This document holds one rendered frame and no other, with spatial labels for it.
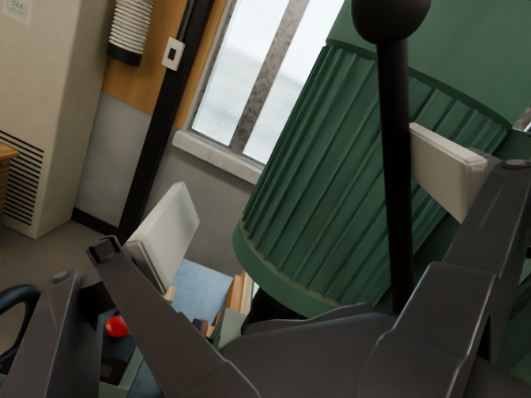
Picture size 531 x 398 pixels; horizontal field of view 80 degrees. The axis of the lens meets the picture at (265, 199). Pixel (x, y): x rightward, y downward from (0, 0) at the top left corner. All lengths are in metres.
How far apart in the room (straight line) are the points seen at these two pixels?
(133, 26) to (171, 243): 1.59
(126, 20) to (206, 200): 0.96
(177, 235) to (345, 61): 0.18
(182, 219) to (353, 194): 0.14
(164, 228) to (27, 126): 1.80
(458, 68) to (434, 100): 0.02
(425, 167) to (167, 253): 0.13
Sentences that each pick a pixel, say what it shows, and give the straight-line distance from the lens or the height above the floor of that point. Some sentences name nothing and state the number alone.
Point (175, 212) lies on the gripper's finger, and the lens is 0.18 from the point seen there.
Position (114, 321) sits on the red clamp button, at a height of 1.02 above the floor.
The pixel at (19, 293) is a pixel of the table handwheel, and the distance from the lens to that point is 0.61.
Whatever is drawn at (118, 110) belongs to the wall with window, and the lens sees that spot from 1.99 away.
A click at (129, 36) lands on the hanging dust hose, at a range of 1.73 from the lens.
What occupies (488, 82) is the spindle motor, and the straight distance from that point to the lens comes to 0.26.
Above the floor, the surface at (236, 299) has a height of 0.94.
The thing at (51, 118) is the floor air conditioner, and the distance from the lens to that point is 1.85.
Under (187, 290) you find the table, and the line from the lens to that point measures 0.72.
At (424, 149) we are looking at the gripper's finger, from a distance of 0.17.
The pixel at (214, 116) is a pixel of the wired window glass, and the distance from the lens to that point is 1.84.
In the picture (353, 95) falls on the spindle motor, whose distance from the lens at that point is 0.25.
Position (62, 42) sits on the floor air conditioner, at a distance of 1.76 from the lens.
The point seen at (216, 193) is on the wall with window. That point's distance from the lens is 1.87.
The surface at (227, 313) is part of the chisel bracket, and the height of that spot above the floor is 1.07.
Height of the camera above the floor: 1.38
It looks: 22 degrees down
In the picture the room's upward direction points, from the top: 27 degrees clockwise
